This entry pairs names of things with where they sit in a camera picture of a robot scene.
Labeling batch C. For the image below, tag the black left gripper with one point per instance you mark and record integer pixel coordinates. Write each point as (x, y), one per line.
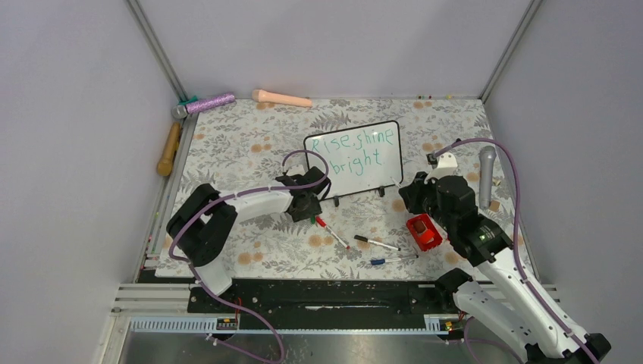
(314, 209)

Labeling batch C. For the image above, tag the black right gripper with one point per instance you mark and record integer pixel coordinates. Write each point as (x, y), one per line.
(412, 192)

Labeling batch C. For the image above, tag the white whiteboard black frame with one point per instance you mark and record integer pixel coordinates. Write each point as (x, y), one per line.
(359, 159)

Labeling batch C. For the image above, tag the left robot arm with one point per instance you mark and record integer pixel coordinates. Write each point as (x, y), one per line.
(202, 225)

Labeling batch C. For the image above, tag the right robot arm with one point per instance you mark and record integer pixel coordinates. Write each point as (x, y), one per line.
(530, 322)

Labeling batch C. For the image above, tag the red marker pen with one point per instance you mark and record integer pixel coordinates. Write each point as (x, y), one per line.
(323, 224)

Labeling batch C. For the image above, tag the red plastic box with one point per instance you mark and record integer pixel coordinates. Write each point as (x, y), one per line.
(424, 232)

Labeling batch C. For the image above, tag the black marker pen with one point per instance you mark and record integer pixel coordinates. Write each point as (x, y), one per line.
(364, 241)

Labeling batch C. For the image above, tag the small wooden cube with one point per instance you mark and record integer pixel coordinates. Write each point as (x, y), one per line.
(495, 206)

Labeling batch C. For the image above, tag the blue marker pen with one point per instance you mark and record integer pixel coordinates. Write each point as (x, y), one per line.
(375, 262)

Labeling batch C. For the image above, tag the silver microphone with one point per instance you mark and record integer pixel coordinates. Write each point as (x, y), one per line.
(486, 156)

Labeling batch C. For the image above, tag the pink microphone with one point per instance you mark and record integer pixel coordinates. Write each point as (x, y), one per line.
(260, 95)

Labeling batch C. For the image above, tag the gold microphone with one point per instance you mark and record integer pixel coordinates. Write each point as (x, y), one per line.
(165, 164)

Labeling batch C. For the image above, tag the purple glitter microphone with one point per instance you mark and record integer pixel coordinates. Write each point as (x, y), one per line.
(195, 105)

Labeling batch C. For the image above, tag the whiteboard wire stand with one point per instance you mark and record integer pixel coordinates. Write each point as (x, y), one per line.
(378, 192)

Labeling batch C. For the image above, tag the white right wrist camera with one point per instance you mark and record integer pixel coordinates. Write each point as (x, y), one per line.
(442, 166)

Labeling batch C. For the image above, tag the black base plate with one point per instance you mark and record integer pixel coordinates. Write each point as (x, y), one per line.
(318, 305)

